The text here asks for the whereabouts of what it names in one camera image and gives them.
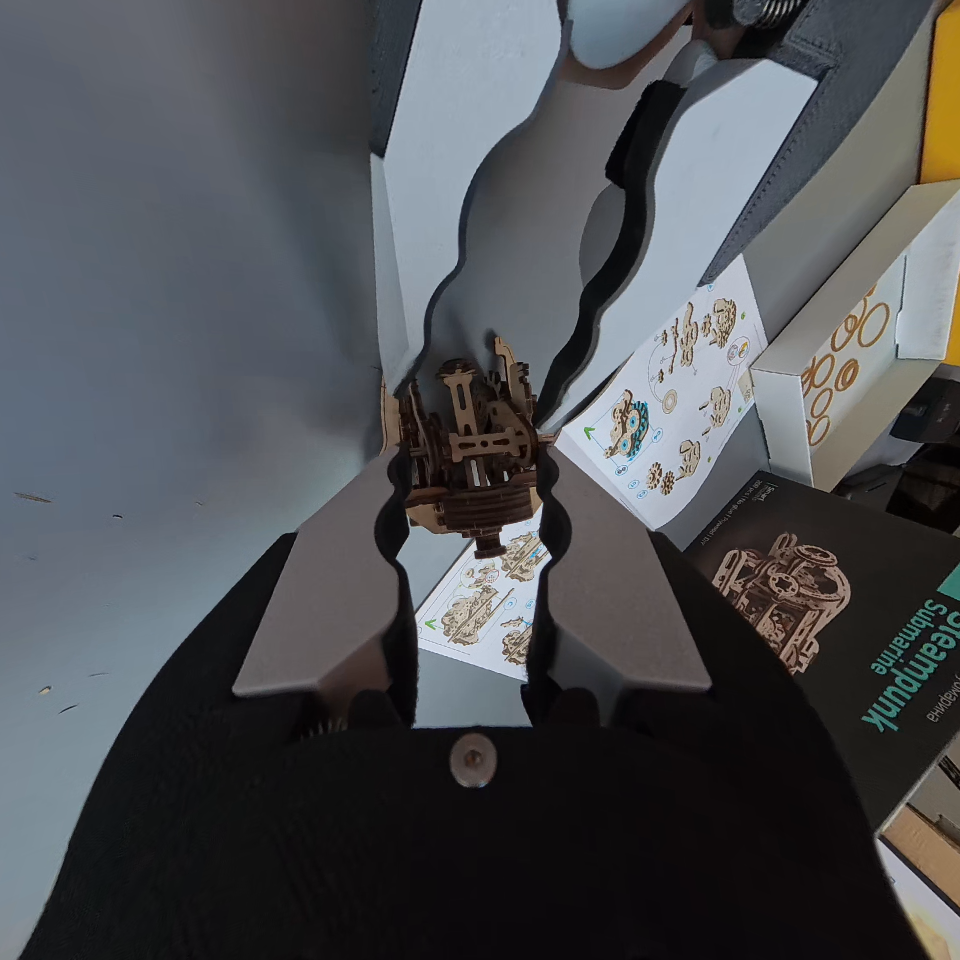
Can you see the grey desk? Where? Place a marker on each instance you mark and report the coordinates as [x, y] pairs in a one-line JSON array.
[[187, 300]]

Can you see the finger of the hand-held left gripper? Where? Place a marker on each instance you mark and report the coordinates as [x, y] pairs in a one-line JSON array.
[[465, 90], [720, 150]]

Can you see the wooden submarine model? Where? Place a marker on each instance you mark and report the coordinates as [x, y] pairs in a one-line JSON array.
[[465, 442]]

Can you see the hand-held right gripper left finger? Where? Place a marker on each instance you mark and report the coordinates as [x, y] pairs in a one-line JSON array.
[[322, 600]]

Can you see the illustrated instruction booklet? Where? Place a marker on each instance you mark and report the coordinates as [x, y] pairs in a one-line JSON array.
[[675, 390]]

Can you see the black model kit box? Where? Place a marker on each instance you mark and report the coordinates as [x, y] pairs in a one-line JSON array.
[[825, 637]]

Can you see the yellow plastic bin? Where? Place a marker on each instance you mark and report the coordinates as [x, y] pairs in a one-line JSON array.
[[945, 90]]

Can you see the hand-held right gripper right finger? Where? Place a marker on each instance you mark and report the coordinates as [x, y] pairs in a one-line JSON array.
[[622, 600]]

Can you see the white cardboard box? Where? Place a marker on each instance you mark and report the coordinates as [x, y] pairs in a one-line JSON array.
[[930, 262]]

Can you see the pile of wooden rings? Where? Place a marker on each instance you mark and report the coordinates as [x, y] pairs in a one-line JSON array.
[[840, 367]]

